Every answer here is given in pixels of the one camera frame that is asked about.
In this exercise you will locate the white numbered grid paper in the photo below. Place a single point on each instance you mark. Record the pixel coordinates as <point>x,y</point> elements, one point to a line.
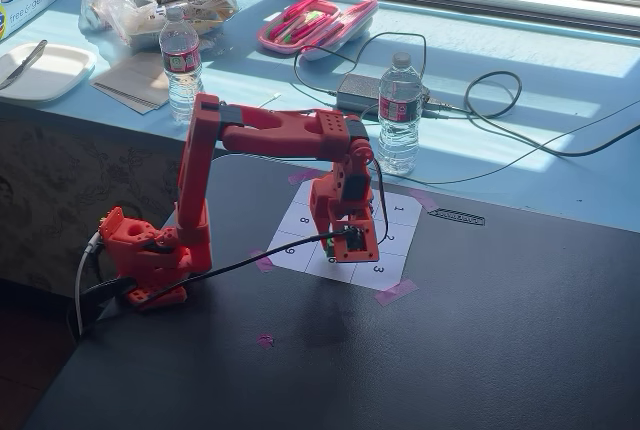
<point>395,230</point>

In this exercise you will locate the silver table knife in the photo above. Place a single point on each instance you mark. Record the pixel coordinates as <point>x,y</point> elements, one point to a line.
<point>25,62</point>

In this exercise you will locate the black perforated strip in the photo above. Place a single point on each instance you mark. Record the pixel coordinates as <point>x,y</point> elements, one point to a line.
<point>457,217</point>

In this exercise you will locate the white square plate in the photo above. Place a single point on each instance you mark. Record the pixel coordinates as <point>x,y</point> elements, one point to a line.
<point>55,70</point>

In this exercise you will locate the small pink tape mark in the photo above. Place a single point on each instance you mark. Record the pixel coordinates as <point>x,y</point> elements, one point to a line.
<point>265,340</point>

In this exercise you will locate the pink pencil case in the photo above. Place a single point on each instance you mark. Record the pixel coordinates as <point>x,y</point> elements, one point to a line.
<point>320,40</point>

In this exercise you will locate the dark floral fabric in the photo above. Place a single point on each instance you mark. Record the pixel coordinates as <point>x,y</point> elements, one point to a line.
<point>60,175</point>

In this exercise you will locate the red robot arm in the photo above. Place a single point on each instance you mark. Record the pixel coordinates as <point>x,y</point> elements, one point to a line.
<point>200,160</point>

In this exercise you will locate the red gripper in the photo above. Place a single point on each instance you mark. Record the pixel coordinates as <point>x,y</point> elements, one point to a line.
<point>320,220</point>

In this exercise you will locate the dark grey power adapter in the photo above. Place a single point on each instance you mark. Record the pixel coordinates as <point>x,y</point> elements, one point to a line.
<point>357,90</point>

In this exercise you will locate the black table clamp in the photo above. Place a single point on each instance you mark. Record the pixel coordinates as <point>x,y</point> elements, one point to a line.
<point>107,290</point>

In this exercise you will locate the grey paper stack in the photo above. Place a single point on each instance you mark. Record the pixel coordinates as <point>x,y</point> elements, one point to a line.
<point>135,80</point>

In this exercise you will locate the pink pen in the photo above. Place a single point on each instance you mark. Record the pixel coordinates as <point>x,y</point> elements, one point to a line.
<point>305,2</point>

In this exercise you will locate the clear plastic water bottle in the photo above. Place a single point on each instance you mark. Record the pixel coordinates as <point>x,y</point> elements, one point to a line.
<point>180,75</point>
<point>399,140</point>

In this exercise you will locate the pink tape strip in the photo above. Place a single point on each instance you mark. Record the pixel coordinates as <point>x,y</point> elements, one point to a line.
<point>425,200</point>
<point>302,177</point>
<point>396,292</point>
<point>262,262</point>

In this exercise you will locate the wrist camera in red mount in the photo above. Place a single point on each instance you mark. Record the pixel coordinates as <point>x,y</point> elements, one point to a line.
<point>371,245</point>

